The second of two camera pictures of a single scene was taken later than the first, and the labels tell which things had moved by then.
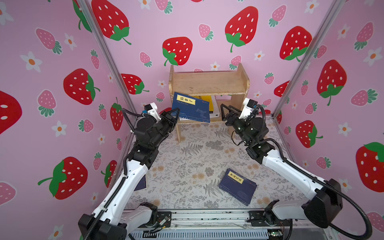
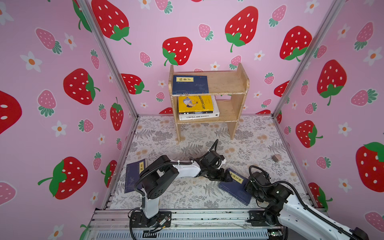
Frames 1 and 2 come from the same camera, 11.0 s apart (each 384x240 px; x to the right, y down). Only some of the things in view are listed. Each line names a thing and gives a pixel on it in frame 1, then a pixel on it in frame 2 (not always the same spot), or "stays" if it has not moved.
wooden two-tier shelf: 231,86 stays
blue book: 237,185 stays
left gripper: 167,122 -> 221,177
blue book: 191,108 -> 190,84
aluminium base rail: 225,224 stays
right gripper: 233,117 -> 247,187
